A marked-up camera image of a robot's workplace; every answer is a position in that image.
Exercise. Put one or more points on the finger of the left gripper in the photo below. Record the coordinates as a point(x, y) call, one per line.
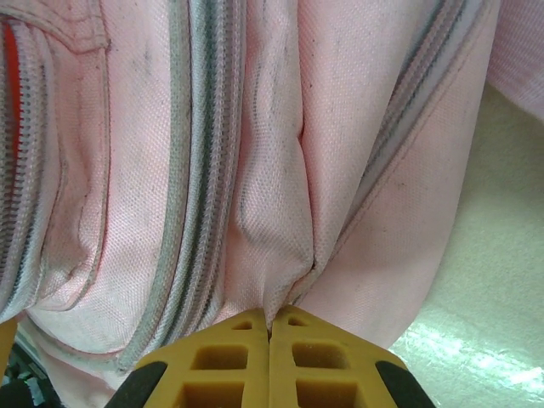
point(6, 340)

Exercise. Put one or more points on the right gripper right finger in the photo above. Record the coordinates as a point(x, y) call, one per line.
point(285, 374)

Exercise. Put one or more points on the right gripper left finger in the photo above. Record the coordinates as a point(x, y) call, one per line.
point(255, 374)

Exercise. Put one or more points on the pink backpack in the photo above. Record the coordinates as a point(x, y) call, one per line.
point(272, 149)

